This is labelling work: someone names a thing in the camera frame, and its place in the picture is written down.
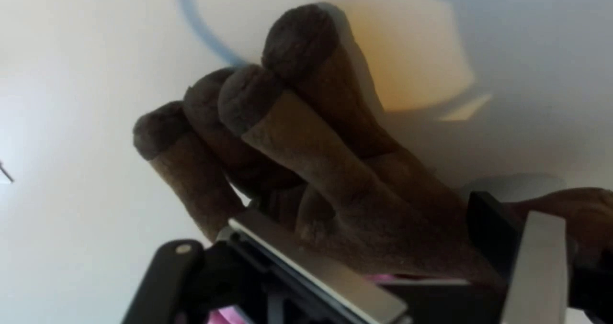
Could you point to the brown plush toy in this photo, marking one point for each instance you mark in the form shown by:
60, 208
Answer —
335, 180

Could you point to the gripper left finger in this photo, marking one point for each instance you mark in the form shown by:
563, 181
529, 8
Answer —
311, 271

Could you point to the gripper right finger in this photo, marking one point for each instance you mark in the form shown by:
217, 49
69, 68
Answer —
536, 266

